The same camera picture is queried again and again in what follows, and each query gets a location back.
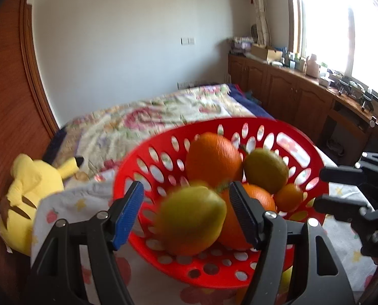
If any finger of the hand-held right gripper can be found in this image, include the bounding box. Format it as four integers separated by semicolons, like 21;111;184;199
320;166;367;186
314;195;375;223

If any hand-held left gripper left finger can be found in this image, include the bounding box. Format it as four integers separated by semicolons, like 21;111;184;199
30;180;145;305

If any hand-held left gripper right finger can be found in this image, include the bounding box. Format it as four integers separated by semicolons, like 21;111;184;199
229;180;356;305

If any large orange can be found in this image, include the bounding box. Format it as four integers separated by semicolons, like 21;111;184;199
219;182;277;251
185;132;243;191

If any red perforated plastic basket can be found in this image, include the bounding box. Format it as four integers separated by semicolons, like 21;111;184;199
113;117;330;289

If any yellow-green lemon with stem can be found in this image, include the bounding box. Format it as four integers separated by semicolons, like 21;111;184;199
241;146;289;195

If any tangerine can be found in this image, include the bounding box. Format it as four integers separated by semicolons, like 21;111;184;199
273;183;304;213

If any white strawberry print cloth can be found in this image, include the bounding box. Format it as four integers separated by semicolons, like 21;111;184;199
30;152;378;305

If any small green fruit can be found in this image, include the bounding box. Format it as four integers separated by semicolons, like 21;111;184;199
279;267;294;294

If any black tripod device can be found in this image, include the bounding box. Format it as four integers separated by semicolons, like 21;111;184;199
337;76;351;96

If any floral bed blanket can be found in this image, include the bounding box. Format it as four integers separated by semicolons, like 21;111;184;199
54;84;262;185

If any yellow plush toy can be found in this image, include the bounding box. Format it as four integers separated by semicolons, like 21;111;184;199
0;153;85;256

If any pink bottle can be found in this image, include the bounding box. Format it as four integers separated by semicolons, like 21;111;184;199
306;54;320;77

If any long wooden cabinet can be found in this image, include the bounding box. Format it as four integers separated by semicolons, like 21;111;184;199
228;54;378;172

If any open cardboard box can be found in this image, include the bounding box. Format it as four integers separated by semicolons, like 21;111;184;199
251;44;283;62

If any window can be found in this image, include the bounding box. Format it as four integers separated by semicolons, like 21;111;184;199
286;0;378;102

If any pile of packets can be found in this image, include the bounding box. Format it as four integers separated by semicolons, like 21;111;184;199
229;36;253;53

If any brown wooden wardrobe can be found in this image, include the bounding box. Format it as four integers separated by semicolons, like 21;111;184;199
0;0;61;305

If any patterned curtain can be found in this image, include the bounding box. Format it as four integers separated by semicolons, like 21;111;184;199
240;0;272;47

